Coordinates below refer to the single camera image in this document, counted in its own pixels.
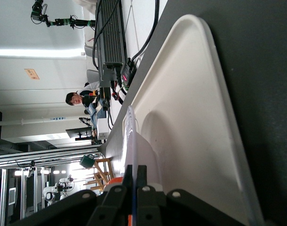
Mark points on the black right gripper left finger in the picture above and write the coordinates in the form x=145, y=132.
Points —
x=120, y=202

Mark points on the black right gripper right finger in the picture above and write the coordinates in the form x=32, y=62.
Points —
x=148, y=202

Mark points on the white round plate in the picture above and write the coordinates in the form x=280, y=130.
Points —
x=134, y=141

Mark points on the wooden peg dish rack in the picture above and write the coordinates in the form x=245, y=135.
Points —
x=101, y=174

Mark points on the dark green background box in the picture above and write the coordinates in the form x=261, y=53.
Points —
x=87, y=162

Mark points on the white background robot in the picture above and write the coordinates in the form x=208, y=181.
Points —
x=51, y=193

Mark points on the white background box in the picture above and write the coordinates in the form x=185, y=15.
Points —
x=103, y=129

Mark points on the black computer monitor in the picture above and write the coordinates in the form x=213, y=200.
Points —
x=78, y=132

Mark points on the cream bear print tray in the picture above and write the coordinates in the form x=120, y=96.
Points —
x=193, y=106

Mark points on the person in white coat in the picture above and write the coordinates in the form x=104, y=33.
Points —
x=74, y=99

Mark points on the white horizontal pipe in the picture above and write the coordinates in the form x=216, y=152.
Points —
x=28, y=121

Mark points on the black device red display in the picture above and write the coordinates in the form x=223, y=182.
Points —
x=127, y=74

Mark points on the black ribbed control box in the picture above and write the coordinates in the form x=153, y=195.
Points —
x=110, y=35

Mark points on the orange wall sign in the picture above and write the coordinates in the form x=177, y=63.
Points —
x=31, y=74

